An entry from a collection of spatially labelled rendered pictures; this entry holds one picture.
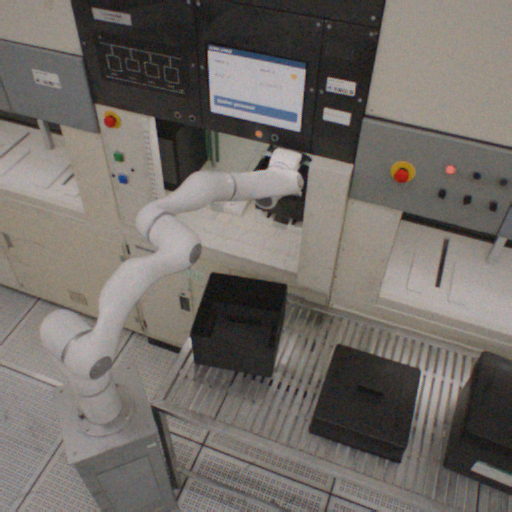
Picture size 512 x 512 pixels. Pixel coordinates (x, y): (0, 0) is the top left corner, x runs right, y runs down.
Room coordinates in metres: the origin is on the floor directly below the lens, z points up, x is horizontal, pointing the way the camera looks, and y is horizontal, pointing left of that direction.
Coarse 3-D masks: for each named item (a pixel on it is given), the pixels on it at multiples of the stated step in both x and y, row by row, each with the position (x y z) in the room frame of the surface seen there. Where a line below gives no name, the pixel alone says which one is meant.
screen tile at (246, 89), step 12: (216, 60) 1.40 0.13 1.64; (228, 60) 1.39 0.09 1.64; (228, 72) 1.39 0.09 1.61; (240, 72) 1.38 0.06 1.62; (252, 72) 1.37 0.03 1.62; (216, 84) 1.40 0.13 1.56; (228, 84) 1.39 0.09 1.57; (240, 84) 1.38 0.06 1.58; (252, 84) 1.37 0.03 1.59; (252, 96) 1.37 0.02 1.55
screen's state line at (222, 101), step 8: (216, 96) 1.41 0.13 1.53; (216, 104) 1.40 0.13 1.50; (224, 104) 1.40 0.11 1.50; (232, 104) 1.39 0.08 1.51; (240, 104) 1.38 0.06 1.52; (248, 104) 1.37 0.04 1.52; (256, 104) 1.36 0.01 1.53; (256, 112) 1.36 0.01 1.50; (264, 112) 1.35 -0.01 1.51; (272, 112) 1.35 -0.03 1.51; (280, 112) 1.34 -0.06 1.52; (288, 112) 1.33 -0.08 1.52; (288, 120) 1.33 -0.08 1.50; (296, 120) 1.32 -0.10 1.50
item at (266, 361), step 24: (216, 288) 1.24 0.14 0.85; (240, 288) 1.22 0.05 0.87; (264, 288) 1.21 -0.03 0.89; (216, 312) 1.18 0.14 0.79; (240, 312) 1.19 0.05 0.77; (264, 312) 1.20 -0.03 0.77; (192, 336) 0.98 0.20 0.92; (216, 336) 1.09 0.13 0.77; (240, 336) 1.09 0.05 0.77; (264, 336) 1.09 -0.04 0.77; (216, 360) 0.96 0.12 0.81; (240, 360) 0.95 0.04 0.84; (264, 360) 0.93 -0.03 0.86
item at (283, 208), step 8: (264, 152) 1.67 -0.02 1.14; (304, 152) 1.57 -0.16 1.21; (264, 160) 1.65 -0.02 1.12; (256, 168) 1.60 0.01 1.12; (264, 168) 1.65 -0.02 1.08; (304, 184) 1.51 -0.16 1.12; (304, 192) 1.51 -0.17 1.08; (280, 200) 1.54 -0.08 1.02; (288, 200) 1.53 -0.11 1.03; (296, 200) 1.52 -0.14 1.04; (304, 200) 1.51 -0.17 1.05; (256, 208) 1.57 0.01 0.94; (272, 208) 1.55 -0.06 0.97; (280, 208) 1.54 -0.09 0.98; (288, 208) 1.53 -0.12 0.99; (296, 208) 1.52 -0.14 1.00; (304, 208) 1.51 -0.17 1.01; (288, 216) 1.53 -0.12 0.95; (296, 216) 1.52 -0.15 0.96
